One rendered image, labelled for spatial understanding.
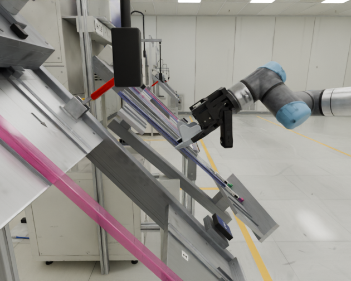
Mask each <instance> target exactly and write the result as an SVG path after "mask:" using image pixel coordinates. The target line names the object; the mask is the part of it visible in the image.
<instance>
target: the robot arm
mask: <svg viewBox="0 0 351 281"><path fill-rule="evenodd" d="M285 81H286V72H285V70H283V69H282V66H281V65H280V64H279V63H277V62H275V61H270V62H268V63H266V64H264V65H263V66H261V67H258V68H257V69H256V70H255V71H254V72H252V73H250V74H249V75H248V76H246V77H245V78H243V79H242V80H240V81H239V82H237V83H235V84H234V85H233V86H231V87H230V88H228V89H227V90H226V88H225V87H220V88H219V89H217V90H216V91H214V92H213V93H212V94H210V95H209V96H207V97H206V98H202V99H201V100H200V101H198V102H196V103H195V104H193V105H192V106H190V107H189V109H190V110H191V112H192V115H193V117H194V118H195V120H197V121H198V123H199V124H197V123H196V122H191V123H189V124H186V123H184V122H183V121H180V122H178V123H177V128H178V131H179V135H180V138H178V139H177V140H176V141H177V142H179V144H178V145H177V146H175V149H181V148H184V147H186V146H189V145H191V144H193V143H195V142H197V141H199V140H200V139H202V138H204V137H205V136H207V135H208V134H210V132H212V131H214V130H215V129H217V128H218V127H219V126H220V134H221V136H220V144H221V146H222V147H223V148H232V147H233V131H232V112H233V113H235V114H237V113H238V112H240V111H243V110H244V109H246V108H247V107H248V106H250V105H251V104H253V103H254V102H256V101H258V100H260V101H261V102H262V103H263V105H264V106H265V107H266V108H267V109H268V110H269V111H270V112H271V113H272V115H273V116H274V117H275V118H276V120H277V121H278V122H279V123H281V124H282V125H283V126H284V127H285V128H286V129H294V128H296V127H298V126H299V125H301V124H303V122H305V121H306V120H307V119H308V118H309V117H310V116H338V115H351V87H345V88H333V89H321V90H308V91H292V90H290V89H289V88H288V87H287V86H286V85H285V84H284V82H285ZM199 102H201V104H200V105H198V106H195V105H196V104H197V103H199ZM225 103H226V104H225ZM193 106H195V107H193Z"/></svg>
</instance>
